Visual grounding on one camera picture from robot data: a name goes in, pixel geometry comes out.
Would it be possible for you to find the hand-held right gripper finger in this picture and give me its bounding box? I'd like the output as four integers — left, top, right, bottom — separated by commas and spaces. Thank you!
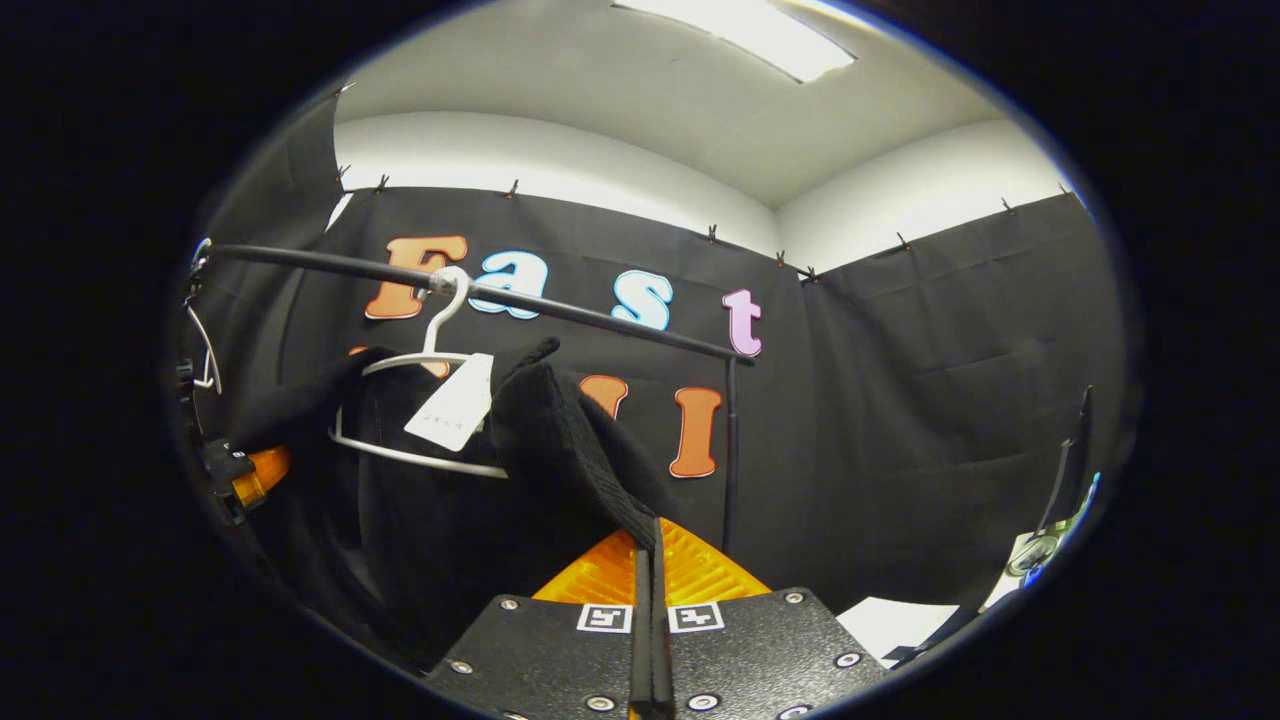
650, 515, 889, 720
422, 520, 654, 720

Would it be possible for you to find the black jacket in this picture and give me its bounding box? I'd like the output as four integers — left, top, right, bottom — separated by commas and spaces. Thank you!
225, 337, 686, 673

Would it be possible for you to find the white clothes hanger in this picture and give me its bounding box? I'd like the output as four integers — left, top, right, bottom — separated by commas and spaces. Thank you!
328, 266, 511, 480
185, 240, 223, 393

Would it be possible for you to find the black metal clothes rack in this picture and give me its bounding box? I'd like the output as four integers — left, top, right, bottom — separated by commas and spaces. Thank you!
190, 242, 756, 556

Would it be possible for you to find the white paper garment tag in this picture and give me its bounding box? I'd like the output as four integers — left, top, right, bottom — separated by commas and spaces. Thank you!
404, 352, 497, 453

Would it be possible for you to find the white vented cabinet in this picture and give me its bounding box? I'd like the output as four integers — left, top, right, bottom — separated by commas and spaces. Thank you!
835, 597, 961, 669

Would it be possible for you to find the black backdrop cloth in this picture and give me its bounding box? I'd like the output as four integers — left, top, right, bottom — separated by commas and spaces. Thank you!
175, 90, 1126, 661

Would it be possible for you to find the white side table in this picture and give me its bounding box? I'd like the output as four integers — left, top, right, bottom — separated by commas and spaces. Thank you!
985, 535, 1049, 611

